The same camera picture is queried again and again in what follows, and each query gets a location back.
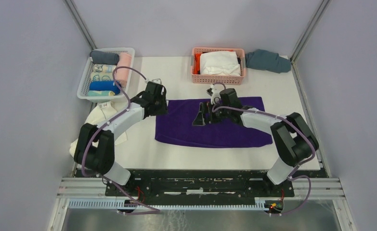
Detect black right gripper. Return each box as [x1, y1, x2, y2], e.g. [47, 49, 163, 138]
[193, 101, 231, 126]

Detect purple towel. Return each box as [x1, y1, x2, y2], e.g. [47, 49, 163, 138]
[155, 99, 273, 148]

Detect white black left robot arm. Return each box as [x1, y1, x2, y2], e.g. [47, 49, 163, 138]
[74, 79, 168, 196]

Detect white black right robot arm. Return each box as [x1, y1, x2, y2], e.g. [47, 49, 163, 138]
[192, 86, 319, 196]

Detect pink rolled towel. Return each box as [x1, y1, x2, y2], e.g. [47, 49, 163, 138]
[115, 52, 132, 88]

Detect pink plastic basket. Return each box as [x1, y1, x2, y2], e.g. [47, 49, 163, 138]
[191, 47, 247, 85]

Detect blue rolled towel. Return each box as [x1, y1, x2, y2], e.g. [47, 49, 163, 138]
[89, 81, 120, 95]

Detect white folded cloth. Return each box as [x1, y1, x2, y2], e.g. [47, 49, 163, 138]
[199, 51, 241, 77]

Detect orange cloth in basket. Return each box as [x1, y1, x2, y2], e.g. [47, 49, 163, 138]
[193, 52, 202, 75]

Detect light teal rolled towel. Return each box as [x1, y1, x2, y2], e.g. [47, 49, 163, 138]
[87, 90, 116, 97]

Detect beige print rolled towel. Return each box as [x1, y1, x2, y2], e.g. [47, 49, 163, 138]
[90, 72, 113, 82]

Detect cartoon print rolled towel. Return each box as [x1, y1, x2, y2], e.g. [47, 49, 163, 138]
[92, 64, 117, 73]

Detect grey rolled towel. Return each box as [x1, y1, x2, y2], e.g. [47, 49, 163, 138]
[89, 50, 120, 65]

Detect teal crumpled towel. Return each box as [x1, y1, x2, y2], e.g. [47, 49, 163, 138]
[245, 49, 291, 74]

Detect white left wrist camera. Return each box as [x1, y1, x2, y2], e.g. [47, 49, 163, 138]
[151, 78, 162, 85]

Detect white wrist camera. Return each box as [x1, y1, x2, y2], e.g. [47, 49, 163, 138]
[151, 78, 162, 85]
[207, 84, 221, 105]

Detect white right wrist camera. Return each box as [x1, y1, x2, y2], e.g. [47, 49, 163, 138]
[207, 84, 221, 105]

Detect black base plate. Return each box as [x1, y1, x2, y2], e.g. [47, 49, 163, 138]
[102, 169, 297, 205]

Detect aluminium corner frame left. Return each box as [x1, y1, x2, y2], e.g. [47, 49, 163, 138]
[63, 0, 97, 50]

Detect aluminium corner frame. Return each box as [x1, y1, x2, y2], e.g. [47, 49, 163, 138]
[290, 0, 357, 231]
[63, 0, 97, 50]

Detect white slotted cable duct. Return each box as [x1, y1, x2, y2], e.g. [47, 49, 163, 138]
[67, 198, 285, 211]

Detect aluminium corner frame right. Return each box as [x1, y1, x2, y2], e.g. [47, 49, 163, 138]
[290, 0, 357, 231]

